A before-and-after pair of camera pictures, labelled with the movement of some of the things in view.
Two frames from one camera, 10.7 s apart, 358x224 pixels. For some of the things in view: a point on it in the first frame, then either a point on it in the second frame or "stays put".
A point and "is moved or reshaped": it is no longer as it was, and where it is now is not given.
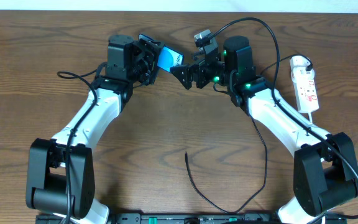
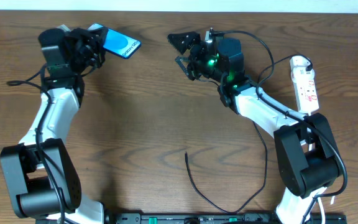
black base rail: (194, 218) stays put
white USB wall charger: (298, 66) stays put
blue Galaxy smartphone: (169, 58) is moved or reshaped
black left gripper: (152, 58) to (95, 45)
